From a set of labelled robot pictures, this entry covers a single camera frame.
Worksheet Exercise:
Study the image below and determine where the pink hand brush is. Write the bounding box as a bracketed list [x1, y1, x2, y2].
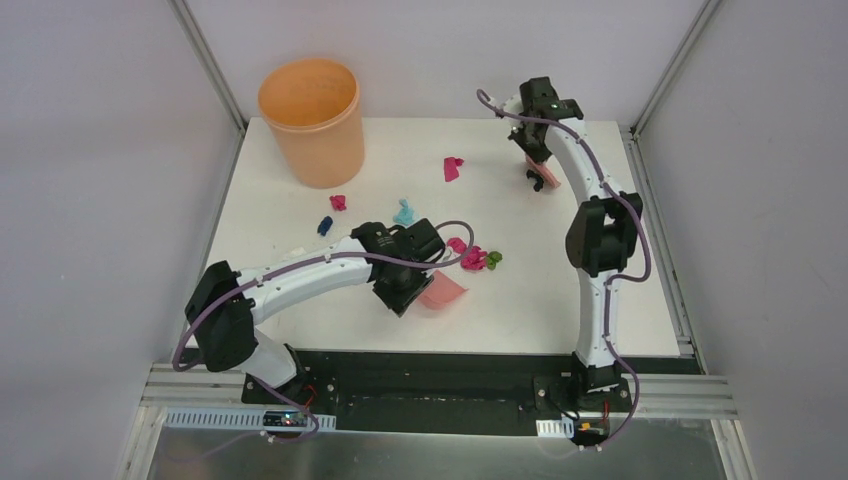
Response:
[525, 155, 561, 189]

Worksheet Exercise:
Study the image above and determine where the pink plastic dustpan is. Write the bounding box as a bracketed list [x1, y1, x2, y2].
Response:
[417, 270, 468, 311]

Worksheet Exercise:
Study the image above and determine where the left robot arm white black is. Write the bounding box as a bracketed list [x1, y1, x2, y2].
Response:
[184, 219, 446, 405]

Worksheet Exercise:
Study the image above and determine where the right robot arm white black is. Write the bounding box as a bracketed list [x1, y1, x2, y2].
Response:
[503, 77, 644, 410]

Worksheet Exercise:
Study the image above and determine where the black paper scrap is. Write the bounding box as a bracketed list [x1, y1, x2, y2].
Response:
[525, 169, 545, 192]

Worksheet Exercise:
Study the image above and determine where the light blue paper scrap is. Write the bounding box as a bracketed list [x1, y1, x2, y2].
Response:
[393, 198, 418, 227]

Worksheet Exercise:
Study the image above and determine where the magenta paper scrap centre right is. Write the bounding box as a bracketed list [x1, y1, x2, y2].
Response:
[446, 237, 488, 272]

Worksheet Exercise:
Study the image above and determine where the magenta paper scrap top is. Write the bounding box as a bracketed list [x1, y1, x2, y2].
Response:
[443, 157, 465, 183]

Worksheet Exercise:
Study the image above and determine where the dark blue paper scrap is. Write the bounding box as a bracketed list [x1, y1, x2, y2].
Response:
[317, 216, 334, 237]

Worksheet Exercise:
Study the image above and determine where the green paper scrap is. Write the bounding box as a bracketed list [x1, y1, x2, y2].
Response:
[484, 251, 503, 270]

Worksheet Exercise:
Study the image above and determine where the small magenta paper scrap left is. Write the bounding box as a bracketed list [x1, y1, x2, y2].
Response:
[329, 195, 347, 212]

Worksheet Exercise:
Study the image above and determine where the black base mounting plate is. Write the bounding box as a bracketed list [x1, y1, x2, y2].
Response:
[282, 350, 634, 436]

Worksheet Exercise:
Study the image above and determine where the orange plastic bin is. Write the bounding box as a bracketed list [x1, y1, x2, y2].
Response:
[257, 58, 365, 189]

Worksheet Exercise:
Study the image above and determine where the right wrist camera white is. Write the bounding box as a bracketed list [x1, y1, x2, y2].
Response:
[495, 94, 523, 121]

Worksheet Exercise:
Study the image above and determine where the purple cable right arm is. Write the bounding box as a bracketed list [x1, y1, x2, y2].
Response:
[476, 88, 653, 452]

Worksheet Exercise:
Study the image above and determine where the right white slotted cable duct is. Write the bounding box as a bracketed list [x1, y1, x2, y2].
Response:
[535, 417, 575, 439]

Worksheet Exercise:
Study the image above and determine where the white slotted cable duct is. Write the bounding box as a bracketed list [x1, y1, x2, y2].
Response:
[535, 417, 575, 439]
[163, 407, 314, 433]

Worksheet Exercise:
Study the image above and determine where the left white slotted cable duct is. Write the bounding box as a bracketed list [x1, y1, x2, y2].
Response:
[163, 407, 314, 433]

